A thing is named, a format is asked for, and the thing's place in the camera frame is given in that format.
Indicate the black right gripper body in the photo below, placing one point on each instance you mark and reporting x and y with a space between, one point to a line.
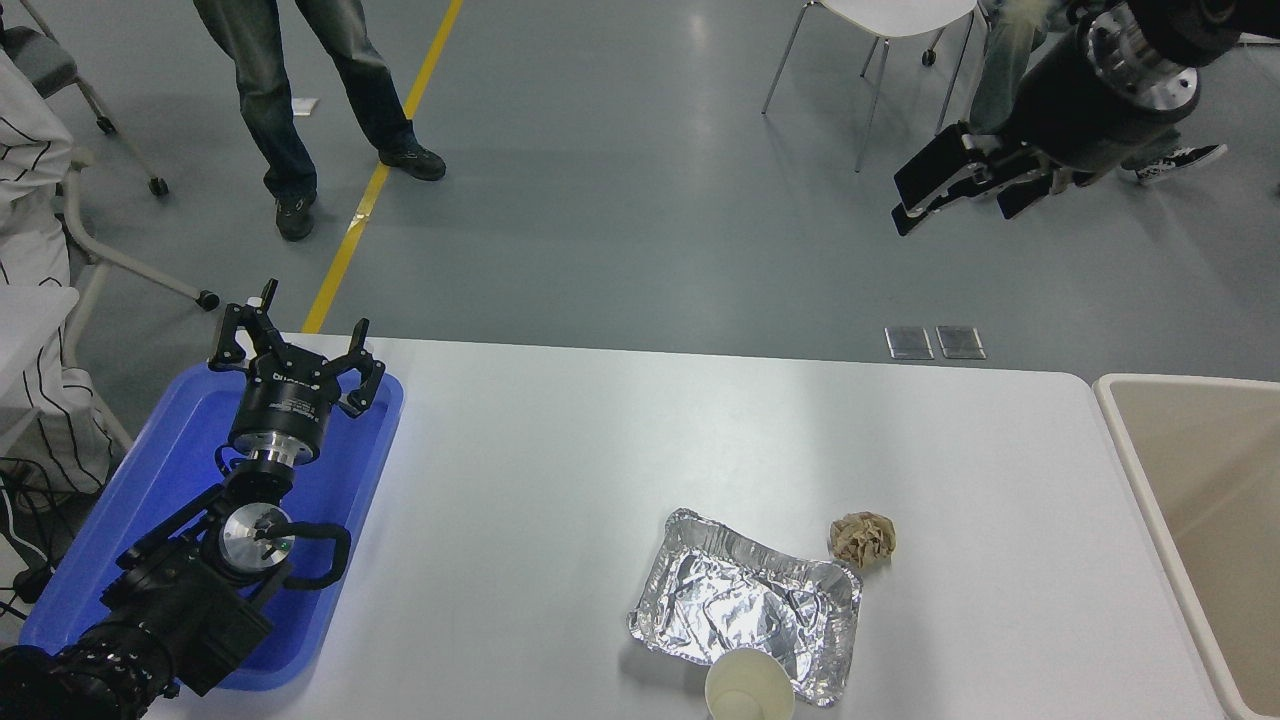
1080 110

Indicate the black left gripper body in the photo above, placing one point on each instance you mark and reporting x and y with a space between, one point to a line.
282 405

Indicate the white paper cup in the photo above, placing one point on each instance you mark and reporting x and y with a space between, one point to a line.
750 692

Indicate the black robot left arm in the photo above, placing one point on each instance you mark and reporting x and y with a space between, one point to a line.
170 600

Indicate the white-legged wheeled chair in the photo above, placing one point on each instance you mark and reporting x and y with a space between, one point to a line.
929 58

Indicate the blue plastic tray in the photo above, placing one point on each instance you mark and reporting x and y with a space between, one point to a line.
160 470

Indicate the grey wheeled chair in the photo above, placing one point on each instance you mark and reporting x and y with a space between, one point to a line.
130 262

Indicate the metal floor plate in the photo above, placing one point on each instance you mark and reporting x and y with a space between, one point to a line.
908 343
961 342

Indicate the white chair with metal legs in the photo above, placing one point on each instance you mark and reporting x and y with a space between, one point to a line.
900 12

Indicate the standing person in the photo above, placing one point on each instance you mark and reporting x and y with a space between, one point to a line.
270 110

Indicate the white paper scrap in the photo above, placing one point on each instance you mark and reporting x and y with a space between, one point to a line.
308 106

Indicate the seated person in stripes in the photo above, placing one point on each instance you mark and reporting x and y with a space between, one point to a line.
25 170

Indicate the large pale bin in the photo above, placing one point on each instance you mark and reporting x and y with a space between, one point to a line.
1210 480

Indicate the crumpled tan paper ball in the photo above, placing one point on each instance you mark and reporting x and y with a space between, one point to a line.
862 540

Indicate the crumpled foil tray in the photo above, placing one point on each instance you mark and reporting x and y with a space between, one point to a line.
740 600

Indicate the white furniture frame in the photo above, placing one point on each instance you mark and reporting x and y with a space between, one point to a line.
1262 40

